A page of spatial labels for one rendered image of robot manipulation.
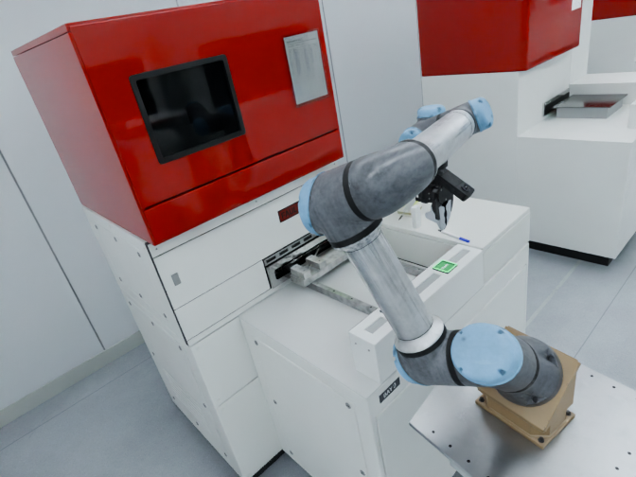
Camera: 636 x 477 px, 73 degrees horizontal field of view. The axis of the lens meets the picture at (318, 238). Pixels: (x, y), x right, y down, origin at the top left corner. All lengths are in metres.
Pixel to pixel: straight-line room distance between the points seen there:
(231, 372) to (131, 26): 1.17
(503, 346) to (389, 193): 0.37
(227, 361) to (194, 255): 0.45
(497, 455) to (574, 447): 0.16
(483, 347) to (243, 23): 1.11
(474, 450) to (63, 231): 2.41
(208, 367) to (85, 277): 1.49
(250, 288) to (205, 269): 0.21
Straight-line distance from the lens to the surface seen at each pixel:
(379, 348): 1.17
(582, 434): 1.18
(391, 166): 0.73
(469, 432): 1.15
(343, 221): 0.78
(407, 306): 0.90
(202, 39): 1.38
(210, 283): 1.52
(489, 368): 0.90
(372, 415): 1.28
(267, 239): 1.60
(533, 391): 1.04
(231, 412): 1.82
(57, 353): 3.11
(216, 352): 1.64
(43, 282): 2.92
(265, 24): 1.50
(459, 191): 1.25
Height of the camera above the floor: 1.72
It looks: 26 degrees down
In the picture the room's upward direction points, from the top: 12 degrees counter-clockwise
